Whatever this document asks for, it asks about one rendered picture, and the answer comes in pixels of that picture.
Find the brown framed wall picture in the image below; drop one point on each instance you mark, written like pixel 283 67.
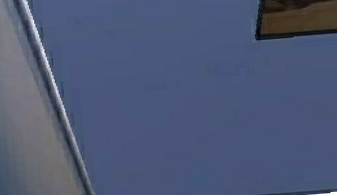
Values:
pixel 306 4

